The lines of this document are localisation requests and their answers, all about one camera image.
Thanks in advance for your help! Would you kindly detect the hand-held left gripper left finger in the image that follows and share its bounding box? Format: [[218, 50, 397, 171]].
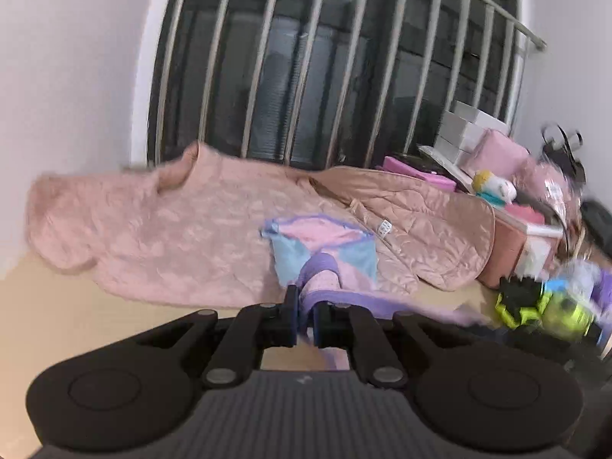
[[127, 285, 299, 390]]

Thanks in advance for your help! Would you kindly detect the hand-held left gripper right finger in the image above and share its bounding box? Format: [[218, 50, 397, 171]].
[[313, 302, 479, 389]]

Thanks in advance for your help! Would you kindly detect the pink blue purple small garment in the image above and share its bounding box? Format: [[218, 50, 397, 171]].
[[260, 215, 488, 371]]

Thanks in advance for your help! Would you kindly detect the pink quilted jacket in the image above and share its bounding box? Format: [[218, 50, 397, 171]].
[[26, 141, 495, 309]]

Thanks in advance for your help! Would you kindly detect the black neon yellow glove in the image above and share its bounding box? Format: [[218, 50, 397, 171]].
[[495, 275, 546, 330]]

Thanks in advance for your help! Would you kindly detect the yellow white blue plush toy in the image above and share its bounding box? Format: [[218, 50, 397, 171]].
[[471, 169, 518, 206]]

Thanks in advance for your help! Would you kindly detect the magenta flat case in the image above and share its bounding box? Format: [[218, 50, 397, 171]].
[[504, 203, 546, 225]]

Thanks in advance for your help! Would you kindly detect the stack of white boxes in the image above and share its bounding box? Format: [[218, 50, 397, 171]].
[[433, 100, 510, 166]]

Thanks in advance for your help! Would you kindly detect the pink pouch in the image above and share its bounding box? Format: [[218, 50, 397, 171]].
[[471, 129, 531, 177]]

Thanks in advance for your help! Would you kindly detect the neon yellow object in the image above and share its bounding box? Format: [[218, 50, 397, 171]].
[[545, 282, 604, 342]]

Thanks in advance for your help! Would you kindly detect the metal window railing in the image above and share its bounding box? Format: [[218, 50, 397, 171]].
[[148, 0, 548, 173]]

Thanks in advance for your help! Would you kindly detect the black bag with straps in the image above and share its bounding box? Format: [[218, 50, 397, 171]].
[[540, 123, 588, 185]]

